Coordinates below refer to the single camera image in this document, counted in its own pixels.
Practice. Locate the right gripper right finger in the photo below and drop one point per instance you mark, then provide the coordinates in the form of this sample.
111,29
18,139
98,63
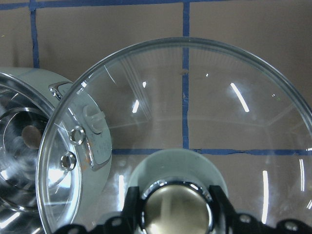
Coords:
224,215

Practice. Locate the glass pot lid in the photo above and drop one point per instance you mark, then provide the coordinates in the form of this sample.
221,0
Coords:
187,113

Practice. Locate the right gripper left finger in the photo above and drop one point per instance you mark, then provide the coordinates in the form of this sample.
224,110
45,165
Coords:
131,214

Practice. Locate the pale green cooking pot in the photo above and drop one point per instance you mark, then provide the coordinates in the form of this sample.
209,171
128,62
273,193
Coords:
52,172

